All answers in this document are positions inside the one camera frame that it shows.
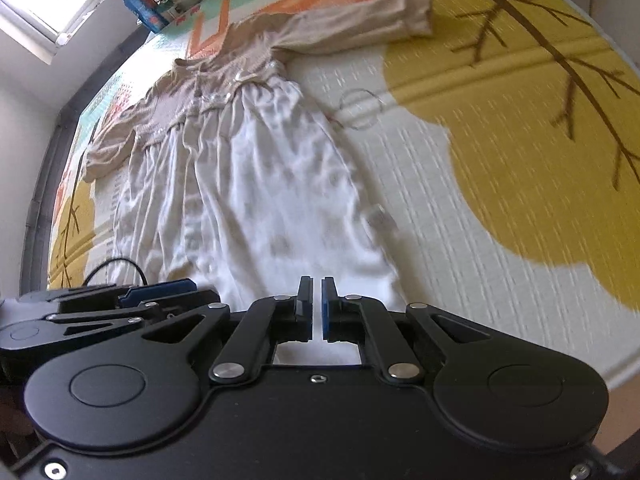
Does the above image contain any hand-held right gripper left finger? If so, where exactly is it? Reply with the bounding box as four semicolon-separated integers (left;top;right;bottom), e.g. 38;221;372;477
142;276;313;386

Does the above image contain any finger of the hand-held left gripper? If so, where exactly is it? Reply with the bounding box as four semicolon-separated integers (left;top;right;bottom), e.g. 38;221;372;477
45;289;223;333
20;279;197;311

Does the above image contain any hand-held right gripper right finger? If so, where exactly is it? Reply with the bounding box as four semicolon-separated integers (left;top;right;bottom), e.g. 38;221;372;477
321;277;501;387

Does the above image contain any beige and white dress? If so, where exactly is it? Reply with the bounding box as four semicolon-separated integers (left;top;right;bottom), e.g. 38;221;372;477
82;0;433;367

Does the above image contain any printed foam play mat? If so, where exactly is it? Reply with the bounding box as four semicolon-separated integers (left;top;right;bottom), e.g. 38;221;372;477
47;0;640;396

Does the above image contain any blue snack can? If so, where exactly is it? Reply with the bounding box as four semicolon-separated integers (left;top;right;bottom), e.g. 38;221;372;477
123;0;171;35

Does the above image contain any window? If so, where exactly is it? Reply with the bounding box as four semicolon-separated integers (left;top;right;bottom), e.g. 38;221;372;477
0;0;106;66

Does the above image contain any black cable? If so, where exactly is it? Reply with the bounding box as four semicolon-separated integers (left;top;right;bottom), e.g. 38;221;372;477
82;258;151;288

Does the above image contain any grey padded bed rail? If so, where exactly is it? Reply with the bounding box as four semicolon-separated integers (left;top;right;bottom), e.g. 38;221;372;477
20;30;148;291

